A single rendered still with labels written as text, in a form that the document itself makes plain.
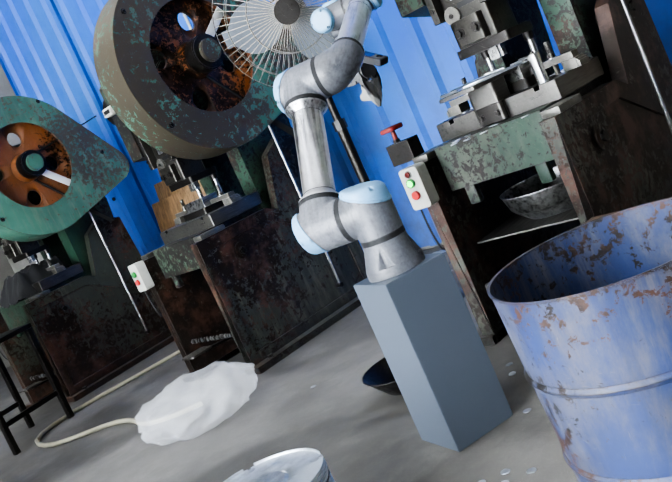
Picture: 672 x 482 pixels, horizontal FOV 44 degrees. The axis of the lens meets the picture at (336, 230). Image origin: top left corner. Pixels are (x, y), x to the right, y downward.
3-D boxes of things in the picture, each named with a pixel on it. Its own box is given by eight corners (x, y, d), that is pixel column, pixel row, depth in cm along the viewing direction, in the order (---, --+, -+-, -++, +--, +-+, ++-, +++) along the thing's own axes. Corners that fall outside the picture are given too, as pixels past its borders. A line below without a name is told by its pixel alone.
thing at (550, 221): (596, 214, 236) (595, 213, 236) (477, 244, 267) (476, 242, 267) (650, 168, 265) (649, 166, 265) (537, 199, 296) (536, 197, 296)
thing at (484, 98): (491, 127, 235) (473, 83, 234) (454, 141, 245) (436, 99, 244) (532, 104, 253) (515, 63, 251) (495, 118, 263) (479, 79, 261)
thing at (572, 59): (581, 65, 240) (568, 32, 239) (533, 84, 252) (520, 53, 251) (590, 60, 244) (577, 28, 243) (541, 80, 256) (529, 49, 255)
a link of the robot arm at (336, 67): (346, 51, 211) (369, -28, 248) (311, 68, 216) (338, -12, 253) (369, 86, 217) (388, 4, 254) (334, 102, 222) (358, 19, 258)
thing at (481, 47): (513, 46, 247) (506, 29, 246) (461, 69, 261) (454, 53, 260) (538, 35, 258) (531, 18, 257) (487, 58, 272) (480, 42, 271)
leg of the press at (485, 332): (496, 345, 262) (383, 81, 251) (468, 349, 270) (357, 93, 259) (612, 236, 325) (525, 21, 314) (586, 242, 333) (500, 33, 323)
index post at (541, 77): (546, 82, 237) (533, 50, 236) (537, 85, 239) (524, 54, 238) (550, 79, 239) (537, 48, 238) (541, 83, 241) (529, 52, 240)
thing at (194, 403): (144, 471, 292) (120, 422, 289) (147, 434, 338) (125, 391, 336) (275, 405, 301) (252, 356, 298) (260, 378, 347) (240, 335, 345)
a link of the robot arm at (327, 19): (335, -2, 247) (347, -3, 257) (304, 14, 252) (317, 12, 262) (345, 22, 248) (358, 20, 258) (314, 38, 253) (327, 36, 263)
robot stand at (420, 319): (459, 452, 200) (385, 284, 195) (421, 440, 216) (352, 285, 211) (514, 414, 207) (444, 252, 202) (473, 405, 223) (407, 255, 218)
